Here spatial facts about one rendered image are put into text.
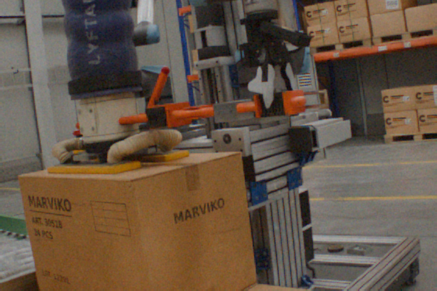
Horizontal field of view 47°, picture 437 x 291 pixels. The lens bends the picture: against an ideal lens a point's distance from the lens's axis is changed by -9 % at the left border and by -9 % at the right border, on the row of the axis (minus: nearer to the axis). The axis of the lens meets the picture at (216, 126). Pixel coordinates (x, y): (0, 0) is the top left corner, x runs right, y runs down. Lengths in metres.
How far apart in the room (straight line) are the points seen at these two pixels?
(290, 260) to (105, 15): 1.33
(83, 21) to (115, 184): 0.49
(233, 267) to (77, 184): 0.49
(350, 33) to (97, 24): 7.74
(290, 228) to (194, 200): 0.98
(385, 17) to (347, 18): 0.70
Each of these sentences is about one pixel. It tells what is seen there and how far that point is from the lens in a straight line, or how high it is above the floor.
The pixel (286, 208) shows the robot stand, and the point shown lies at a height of 0.61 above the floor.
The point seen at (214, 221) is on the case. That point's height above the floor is 0.78.
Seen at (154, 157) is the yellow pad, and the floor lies 0.96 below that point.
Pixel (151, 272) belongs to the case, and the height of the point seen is 0.71.
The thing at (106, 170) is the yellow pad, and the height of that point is 0.96.
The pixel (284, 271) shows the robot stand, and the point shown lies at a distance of 2.31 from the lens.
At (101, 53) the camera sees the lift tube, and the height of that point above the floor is 1.27.
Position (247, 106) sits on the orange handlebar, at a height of 1.07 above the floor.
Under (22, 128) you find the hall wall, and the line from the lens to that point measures 11.91.
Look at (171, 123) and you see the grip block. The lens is 1.37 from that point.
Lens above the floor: 1.10
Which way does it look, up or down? 3 degrees down
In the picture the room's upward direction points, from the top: 8 degrees counter-clockwise
